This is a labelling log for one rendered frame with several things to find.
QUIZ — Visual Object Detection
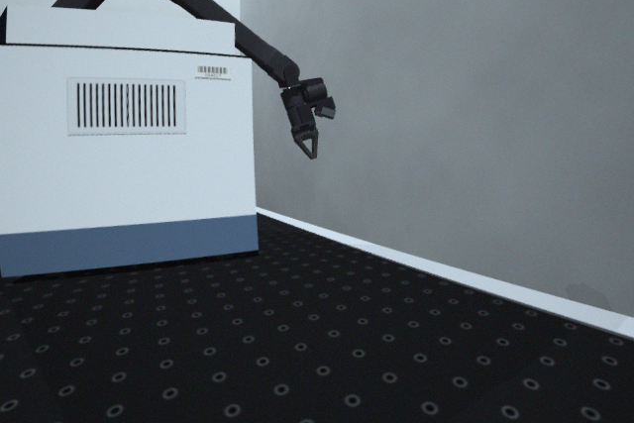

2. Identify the dark patterned carpet floor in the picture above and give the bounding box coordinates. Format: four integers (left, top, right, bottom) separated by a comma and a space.
0, 212, 634, 423

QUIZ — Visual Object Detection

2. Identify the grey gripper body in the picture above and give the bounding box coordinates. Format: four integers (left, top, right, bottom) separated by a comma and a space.
287, 104, 317, 139

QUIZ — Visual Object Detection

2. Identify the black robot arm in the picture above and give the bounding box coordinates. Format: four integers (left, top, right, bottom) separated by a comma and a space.
52, 0, 336, 124

